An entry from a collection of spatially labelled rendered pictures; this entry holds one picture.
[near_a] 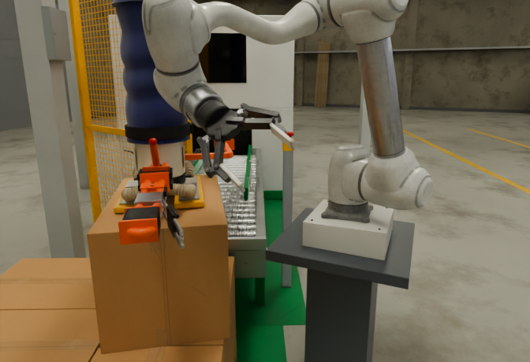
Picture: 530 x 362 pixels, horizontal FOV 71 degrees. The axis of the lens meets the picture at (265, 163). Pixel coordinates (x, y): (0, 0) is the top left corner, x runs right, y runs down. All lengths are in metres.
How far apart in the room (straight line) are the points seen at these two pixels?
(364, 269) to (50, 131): 2.08
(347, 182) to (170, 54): 0.82
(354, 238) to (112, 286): 0.81
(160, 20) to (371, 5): 0.56
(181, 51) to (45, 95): 1.91
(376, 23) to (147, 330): 1.13
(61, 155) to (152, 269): 1.63
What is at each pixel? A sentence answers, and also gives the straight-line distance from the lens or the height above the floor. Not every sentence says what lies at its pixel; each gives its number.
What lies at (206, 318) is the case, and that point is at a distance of 1.30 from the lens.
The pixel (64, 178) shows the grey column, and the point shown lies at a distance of 2.74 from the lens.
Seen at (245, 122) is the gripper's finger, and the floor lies 1.28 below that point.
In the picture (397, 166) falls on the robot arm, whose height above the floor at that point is 1.10.
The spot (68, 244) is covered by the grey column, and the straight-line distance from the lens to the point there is 2.90.
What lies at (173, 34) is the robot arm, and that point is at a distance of 0.82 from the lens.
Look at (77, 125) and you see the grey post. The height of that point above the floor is 0.80.
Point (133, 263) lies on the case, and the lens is 1.20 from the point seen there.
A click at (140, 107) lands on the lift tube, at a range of 1.29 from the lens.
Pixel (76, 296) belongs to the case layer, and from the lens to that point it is 1.70.
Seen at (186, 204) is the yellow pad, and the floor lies 0.96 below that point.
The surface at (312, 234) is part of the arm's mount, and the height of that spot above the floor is 0.80.
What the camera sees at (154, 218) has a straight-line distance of 0.79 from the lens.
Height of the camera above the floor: 1.38
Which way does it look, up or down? 13 degrees down
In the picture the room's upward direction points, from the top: straight up
